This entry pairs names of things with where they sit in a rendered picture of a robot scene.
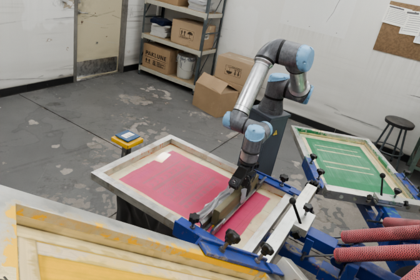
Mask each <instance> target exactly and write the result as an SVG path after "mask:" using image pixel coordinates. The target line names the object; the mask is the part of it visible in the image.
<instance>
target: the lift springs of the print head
mask: <svg viewBox="0 0 420 280"><path fill-rule="evenodd" d="M371 222H374V223H383V226H384V227H380V228H371V229H355V230H347V231H342V233H341V236H336V237H334V238H336V239H339V238H341V239H342V241H343V242H344V243H345V244H350V243H372V242H384V241H407V240H418V239H420V220H417V219H403V218H395V217H385V218H384V219H383V221H371ZM326 256H334V258H335V260H336V261H337V262H339V263H344V262H371V261H420V244H403V245H390V246H364V247H339V248H335V250H334V254H318V255H304V257H305V258H307V257H326ZM400 280H420V263H419V264H418V265H417V266H416V267H415V268H413V269H412V270H411V271H409V272H408V273H407V274H406V275H405V276H404V277H402V278H401V279H400Z"/></svg>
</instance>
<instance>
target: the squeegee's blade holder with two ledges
mask: <svg viewBox="0 0 420 280"><path fill-rule="evenodd" d="M255 191H256V189H253V190H252V191H251V192H250V193H249V194H248V195H247V198H246V200H245V201H244V202H243V203H242V204H240V203H239V204H238V205H237V206H236V207H235V208H234V209H233V210H232V211H231V212H230V213H229V214H228V215H227V216H226V217H225V221H224V222H223V223H222V225H223V224H224V223H225V222H226V221H227V220H228V219H229V218H230V217H231V216H232V215H233V214H234V213H235V212H236V211H237V210H238V209H239V208H240V207H241V206H242V205H243V204H244V203H245V202H246V201H247V200H248V199H249V198H250V197H251V196H252V195H253V194H254V192H255Z"/></svg>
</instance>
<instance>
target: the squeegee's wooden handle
mask: <svg viewBox="0 0 420 280"><path fill-rule="evenodd" d="M258 178H259V174H256V177H255V180H254V181H253V182H252V180H253V179H251V182H250V183H251V191H252V190H253V189H255V188H256V184H257V182H258ZM242 188H243V187H242V186H241V185H240V187H239V189H238V190H235V191H234V192H233V193H231V194H230V195H229V196H228V197H227V198H226V199H225V200H224V201H223V202H222V203H221V204H220V205H219V206H218V207H216V208H215V209H214V211H213V214H212V219H211V224H213V225H214V226H215V225H216V224H217V223H218V222H219V221H220V220H221V219H223V218H225V217H226V216H227V215H228V214H229V213H230V212H231V211H232V210H233V209H234V208H235V207H236V206H237V205H238V204H239V203H240V200H241V194H242V193H241V189H242Z"/></svg>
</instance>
